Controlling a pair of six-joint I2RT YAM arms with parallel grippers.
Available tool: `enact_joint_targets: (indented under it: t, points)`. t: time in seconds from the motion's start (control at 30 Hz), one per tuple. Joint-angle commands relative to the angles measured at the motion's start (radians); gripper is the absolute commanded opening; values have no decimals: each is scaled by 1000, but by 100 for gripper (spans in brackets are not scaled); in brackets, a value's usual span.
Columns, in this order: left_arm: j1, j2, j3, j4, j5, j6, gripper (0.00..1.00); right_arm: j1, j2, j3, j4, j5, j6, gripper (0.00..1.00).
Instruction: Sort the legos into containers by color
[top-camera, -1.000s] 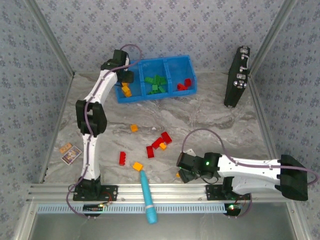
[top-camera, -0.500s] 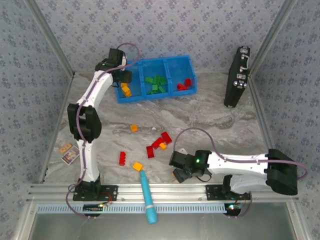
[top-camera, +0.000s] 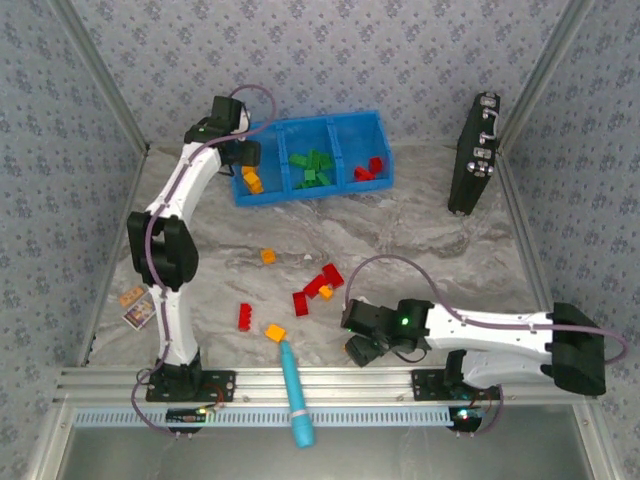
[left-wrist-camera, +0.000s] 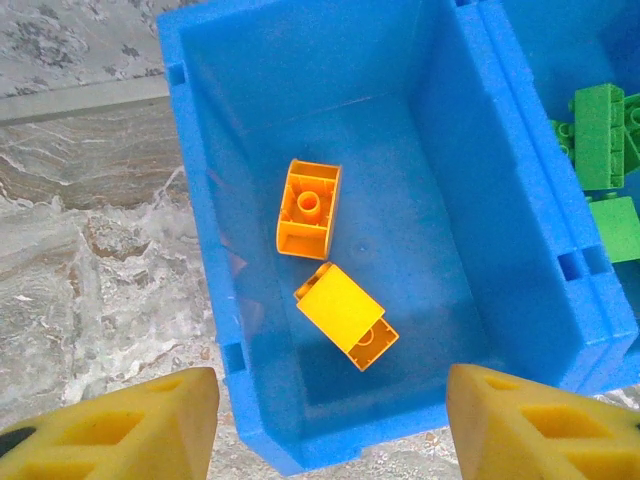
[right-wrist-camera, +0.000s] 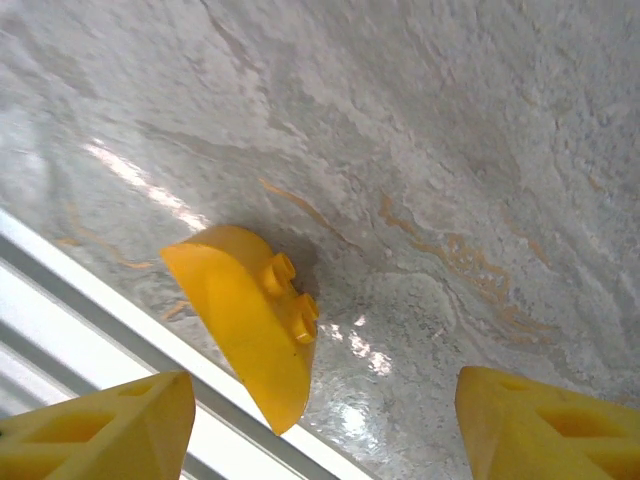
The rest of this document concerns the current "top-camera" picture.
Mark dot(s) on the yellow-orange curved lego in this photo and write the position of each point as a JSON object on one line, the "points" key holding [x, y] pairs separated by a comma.
{"points": [[248, 172]]}

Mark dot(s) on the green lego brick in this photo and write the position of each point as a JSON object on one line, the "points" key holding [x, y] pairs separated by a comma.
{"points": [[324, 179], [309, 175], [326, 161], [314, 159], [298, 160]]}

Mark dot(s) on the small green curved lego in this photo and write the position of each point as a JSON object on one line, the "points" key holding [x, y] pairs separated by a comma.
{"points": [[304, 185]]}

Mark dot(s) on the small orange lego brick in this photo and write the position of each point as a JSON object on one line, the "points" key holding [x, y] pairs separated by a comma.
{"points": [[268, 256], [326, 293]]}

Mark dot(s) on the translucent red lego brick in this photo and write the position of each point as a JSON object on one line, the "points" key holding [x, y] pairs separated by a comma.
{"points": [[301, 304]]}

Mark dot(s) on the blue three-compartment bin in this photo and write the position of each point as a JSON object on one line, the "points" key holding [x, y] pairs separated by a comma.
{"points": [[360, 135]]}

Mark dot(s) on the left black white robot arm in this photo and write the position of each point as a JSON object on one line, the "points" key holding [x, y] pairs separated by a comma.
{"points": [[175, 320]]}

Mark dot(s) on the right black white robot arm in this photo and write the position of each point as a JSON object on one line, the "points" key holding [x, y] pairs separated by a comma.
{"points": [[500, 325]]}

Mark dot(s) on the light blue marker pen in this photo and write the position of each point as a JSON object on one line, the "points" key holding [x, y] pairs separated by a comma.
{"points": [[295, 390]]}

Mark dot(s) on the right small circuit board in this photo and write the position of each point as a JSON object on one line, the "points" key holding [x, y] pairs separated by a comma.
{"points": [[465, 416]]}

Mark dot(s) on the small circuit board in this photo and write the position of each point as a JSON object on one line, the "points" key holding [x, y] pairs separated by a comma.
{"points": [[185, 415], [465, 416]]}

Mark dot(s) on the grey metal sheet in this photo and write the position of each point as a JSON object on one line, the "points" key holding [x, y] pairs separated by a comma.
{"points": [[400, 455]]}

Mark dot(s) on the small orange card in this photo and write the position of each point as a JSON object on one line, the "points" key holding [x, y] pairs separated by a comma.
{"points": [[132, 297]]}

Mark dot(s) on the black hard case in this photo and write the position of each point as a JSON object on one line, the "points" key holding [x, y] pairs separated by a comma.
{"points": [[472, 160]]}

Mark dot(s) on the left small circuit board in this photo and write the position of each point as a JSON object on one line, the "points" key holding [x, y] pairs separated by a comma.
{"points": [[185, 415]]}

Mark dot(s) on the small purple card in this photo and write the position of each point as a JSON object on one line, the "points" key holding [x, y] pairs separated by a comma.
{"points": [[138, 316]]}

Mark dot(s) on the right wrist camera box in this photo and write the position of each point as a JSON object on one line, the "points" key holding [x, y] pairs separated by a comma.
{"points": [[362, 316]]}

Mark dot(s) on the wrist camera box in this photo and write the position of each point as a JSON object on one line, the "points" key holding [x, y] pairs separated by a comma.
{"points": [[225, 112], [362, 316]]}

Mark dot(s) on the aluminium mounting rail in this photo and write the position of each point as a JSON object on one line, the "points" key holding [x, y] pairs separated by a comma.
{"points": [[350, 385]]}

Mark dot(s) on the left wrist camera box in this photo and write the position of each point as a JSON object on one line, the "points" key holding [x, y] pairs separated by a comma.
{"points": [[225, 112]]}

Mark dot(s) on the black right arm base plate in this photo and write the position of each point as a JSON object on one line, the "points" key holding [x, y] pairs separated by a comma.
{"points": [[425, 385]]}

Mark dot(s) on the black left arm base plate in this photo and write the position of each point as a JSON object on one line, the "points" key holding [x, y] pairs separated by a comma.
{"points": [[220, 385]]}

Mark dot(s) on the aluminium corner post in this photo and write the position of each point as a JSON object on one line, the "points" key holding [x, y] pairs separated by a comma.
{"points": [[101, 70], [544, 70]]}

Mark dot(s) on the aluminium frame leg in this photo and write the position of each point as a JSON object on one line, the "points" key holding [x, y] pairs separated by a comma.
{"points": [[45, 440], [595, 440]]}

